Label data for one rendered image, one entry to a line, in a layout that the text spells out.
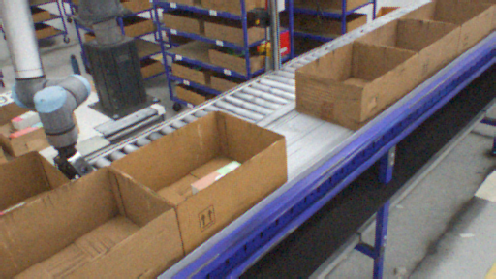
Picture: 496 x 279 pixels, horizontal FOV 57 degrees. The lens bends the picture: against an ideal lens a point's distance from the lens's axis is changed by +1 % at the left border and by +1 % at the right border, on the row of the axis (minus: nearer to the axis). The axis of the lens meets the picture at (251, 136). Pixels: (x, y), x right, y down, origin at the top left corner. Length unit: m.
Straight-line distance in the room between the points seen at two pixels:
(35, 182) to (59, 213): 0.54
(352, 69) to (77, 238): 1.30
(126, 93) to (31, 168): 0.67
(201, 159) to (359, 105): 0.56
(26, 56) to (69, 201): 0.56
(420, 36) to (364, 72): 0.40
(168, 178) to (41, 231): 0.38
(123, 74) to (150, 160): 0.93
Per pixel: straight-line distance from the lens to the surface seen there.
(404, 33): 2.32
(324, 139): 1.57
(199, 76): 3.50
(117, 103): 2.22
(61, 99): 1.45
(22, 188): 1.77
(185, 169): 1.43
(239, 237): 1.15
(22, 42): 1.60
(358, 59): 2.00
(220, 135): 1.47
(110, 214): 1.33
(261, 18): 2.41
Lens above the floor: 1.68
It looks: 30 degrees down
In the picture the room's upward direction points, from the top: 5 degrees counter-clockwise
